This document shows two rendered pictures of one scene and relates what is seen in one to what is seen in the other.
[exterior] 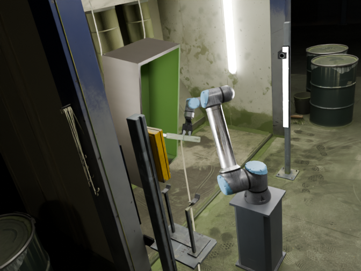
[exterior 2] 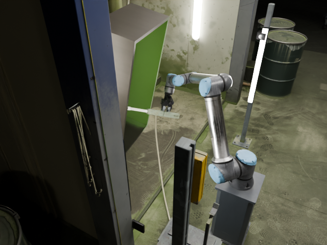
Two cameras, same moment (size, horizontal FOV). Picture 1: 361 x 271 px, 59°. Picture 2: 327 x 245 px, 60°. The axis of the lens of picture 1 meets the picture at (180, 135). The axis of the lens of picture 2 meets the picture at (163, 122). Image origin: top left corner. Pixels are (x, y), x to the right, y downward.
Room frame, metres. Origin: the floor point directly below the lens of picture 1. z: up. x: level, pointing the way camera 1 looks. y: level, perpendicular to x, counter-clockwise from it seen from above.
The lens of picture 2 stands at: (0.55, 0.41, 2.29)
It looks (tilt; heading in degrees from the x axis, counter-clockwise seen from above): 36 degrees down; 348
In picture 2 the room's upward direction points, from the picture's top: straight up
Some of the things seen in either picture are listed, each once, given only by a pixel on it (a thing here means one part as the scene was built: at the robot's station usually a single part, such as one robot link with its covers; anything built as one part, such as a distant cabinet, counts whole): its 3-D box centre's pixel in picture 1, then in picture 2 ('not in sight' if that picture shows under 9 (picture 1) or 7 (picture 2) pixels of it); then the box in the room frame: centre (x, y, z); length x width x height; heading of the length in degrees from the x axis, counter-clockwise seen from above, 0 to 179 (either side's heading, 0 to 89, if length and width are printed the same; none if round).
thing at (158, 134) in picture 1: (153, 154); (189, 175); (1.32, 0.14, 1.42); 0.12 x 0.06 x 0.26; 49
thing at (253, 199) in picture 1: (257, 191); (241, 176); (1.88, -0.48, 0.69); 0.19 x 0.19 x 0.10
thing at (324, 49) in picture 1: (326, 49); (276, 23); (4.74, -2.38, 0.86); 0.54 x 0.54 x 0.01
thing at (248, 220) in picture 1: (259, 230); (234, 207); (1.88, -0.48, 0.32); 0.31 x 0.31 x 0.64; 49
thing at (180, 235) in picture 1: (180, 219); (191, 223); (1.40, 0.07, 0.95); 0.26 x 0.15 x 0.32; 49
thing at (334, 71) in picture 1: (332, 91); (279, 64); (4.12, -2.17, 0.44); 0.59 x 0.58 x 0.89; 153
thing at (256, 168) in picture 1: (255, 175); (244, 164); (1.88, -0.47, 0.83); 0.17 x 0.15 x 0.18; 101
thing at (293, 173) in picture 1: (287, 173); (242, 141); (2.99, -1.12, 0.01); 0.20 x 0.20 x 0.01; 49
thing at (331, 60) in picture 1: (333, 61); (285, 37); (4.12, -2.17, 0.86); 0.54 x 0.54 x 0.01
